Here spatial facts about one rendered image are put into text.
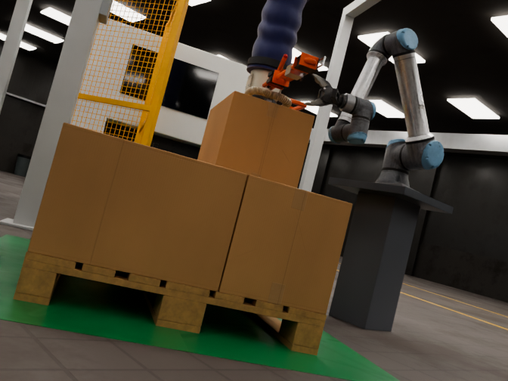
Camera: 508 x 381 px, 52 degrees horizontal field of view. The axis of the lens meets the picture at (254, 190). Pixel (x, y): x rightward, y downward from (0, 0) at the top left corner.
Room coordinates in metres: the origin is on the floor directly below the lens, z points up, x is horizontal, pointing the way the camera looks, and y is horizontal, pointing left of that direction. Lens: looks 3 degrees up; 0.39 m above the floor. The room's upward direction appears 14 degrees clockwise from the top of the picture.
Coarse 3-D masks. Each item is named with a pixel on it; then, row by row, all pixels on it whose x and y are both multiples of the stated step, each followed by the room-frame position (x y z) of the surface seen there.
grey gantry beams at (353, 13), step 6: (360, 0) 5.80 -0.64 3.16; (366, 0) 5.64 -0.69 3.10; (372, 0) 5.60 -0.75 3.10; (378, 0) 5.56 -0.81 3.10; (348, 6) 6.08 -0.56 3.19; (354, 6) 5.93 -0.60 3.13; (360, 6) 5.81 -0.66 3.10; (366, 6) 5.78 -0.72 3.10; (342, 12) 6.23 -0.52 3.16; (348, 12) 6.04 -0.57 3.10; (354, 12) 6.01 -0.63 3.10; (360, 12) 5.97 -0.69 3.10
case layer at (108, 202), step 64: (64, 128) 1.55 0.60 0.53; (64, 192) 1.57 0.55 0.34; (128, 192) 1.62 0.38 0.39; (192, 192) 1.67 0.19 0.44; (256, 192) 1.73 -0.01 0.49; (64, 256) 1.58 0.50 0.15; (128, 256) 1.63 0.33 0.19; (192, 256) 1.69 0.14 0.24; (256, 256) 1.74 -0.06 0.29; (320, 256) 1.81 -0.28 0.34
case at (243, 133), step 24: (240, 96) 2.30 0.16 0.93; (216, 120) 2.56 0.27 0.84; (240, 120) 2.31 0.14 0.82; (264, 120) 2.34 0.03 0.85; (288, 120) 2.36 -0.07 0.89; (312, 120) 2.39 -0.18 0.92; (216, 144) 2.39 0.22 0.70; (240, 144) 2.32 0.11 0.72; (264, 144) 2.34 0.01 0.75; (288, 144) 2.37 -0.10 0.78; (240, 168) 2.32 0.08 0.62; (264, 168) 2.35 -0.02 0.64; (288, 168) 2.38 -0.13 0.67
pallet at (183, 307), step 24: (24, 264) 1.55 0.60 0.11; (48, 264) 1.57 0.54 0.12; (72, 264) 1.59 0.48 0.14; (24, 288) 1.56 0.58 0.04; (48, 288) 1.57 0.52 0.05; (144, 288) 1.65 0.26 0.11; (168, 288) 1.67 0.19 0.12; (192, 288) 1.69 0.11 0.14; (168, 312) 1.68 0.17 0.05; (192, 312) 1.70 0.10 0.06; (264, 312) 1.76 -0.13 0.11; (288, 312) 1.79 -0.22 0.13; (312, 312) 1.81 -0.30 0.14; (288, 336) 1.85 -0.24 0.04; (312, 336) 1.82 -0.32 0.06
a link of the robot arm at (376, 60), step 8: (376, 48) 2.70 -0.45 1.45; (368, 56) 2.74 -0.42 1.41; (376, 56) 2.70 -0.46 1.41; (384, 56) 2.70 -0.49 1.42; (368, 64) 2.70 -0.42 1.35; (376, 64) 2.69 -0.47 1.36; (384, 64) 2.75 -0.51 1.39; (368, 72) 2.68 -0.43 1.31; (376, 72) 2.69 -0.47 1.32; (360, 80) 2.68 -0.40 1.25; (368, 80) 2.67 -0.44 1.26; (360, 88) 2.66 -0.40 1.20; (368, 88) 2.67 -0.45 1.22; (360, 96) 2.65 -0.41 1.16; (344, 112) 2.64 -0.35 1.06; (344, 120) 2.61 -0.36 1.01; (336, 128) 2.61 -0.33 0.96; (328, 136) 2.66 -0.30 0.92; (336, 136) 2.60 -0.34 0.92
